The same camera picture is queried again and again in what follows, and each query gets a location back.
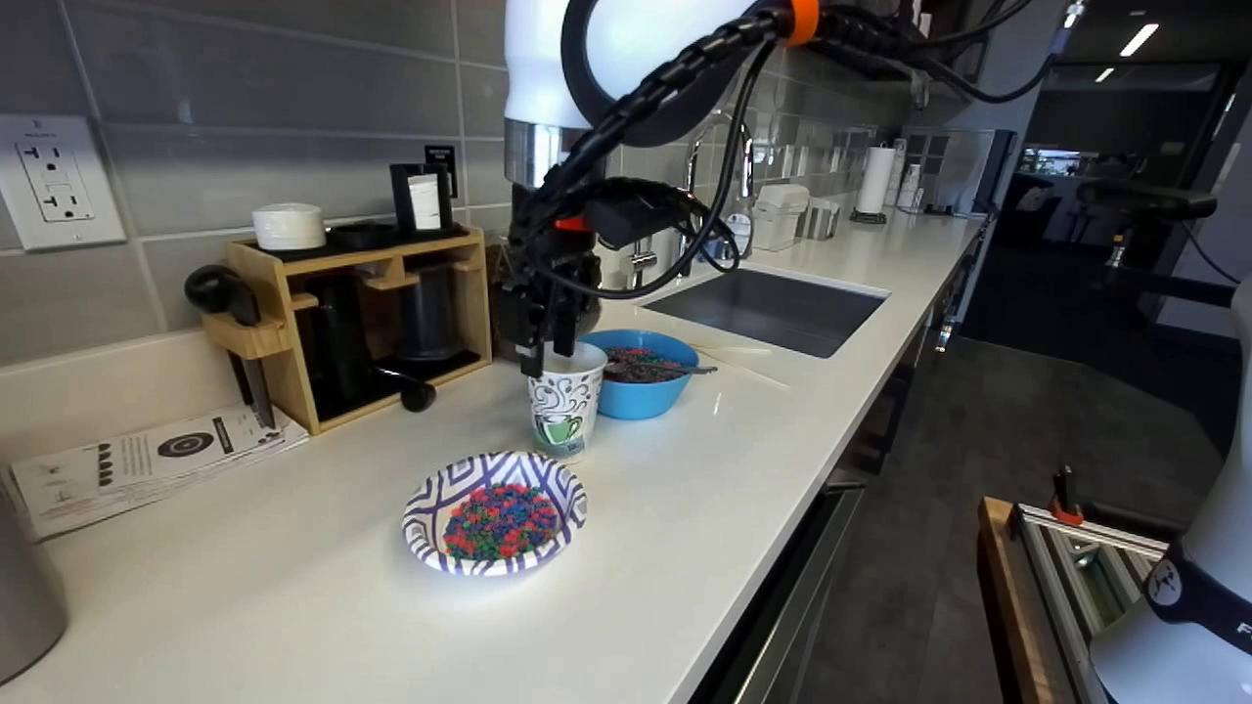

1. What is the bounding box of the white patterned paper cup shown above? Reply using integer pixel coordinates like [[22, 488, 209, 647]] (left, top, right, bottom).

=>
[[527, 342, 606, 459]]

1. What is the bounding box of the blue plastic bowl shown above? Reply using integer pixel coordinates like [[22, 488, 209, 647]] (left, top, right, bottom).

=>
[[589, 329, 702, 421]]

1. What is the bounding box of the white wall outlet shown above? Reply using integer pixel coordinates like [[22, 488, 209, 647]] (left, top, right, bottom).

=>
[[0, 112, 126, 252]]

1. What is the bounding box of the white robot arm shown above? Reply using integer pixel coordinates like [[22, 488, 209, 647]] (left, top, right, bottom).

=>
[[502, 0, 827, 381]]

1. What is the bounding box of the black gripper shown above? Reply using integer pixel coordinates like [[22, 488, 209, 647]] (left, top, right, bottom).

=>
[[502, 188, 604, 381]]

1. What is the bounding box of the printed paper card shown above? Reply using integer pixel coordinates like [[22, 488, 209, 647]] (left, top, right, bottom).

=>
[[9, 408, 309, 540]]

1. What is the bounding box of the small black picture frame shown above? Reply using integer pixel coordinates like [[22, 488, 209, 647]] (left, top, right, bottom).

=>
[[390, 166, 449, 235]]

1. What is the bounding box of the metal spoon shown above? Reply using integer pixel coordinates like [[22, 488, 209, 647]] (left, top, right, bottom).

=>
[[606, 360, 716, 383]]

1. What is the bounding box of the dark kitchen sink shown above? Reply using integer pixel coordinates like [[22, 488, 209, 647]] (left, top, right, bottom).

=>
[[659, 270, 879, 356]]

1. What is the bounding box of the blue patterned paper bowl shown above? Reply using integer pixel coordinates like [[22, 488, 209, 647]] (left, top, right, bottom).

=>
[[403, 451, 585, 578]]

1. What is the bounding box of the wooden coffee rack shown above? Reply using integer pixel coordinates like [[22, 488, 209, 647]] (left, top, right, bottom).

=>
[[190, 231, 494, 434]]

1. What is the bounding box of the grey metal container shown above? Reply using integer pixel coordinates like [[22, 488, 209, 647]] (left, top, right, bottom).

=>
[[0, 488, 68, 684]]

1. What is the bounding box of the wooden roller cart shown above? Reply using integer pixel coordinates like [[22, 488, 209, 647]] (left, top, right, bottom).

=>
[[979, 465, 1172, 704]]

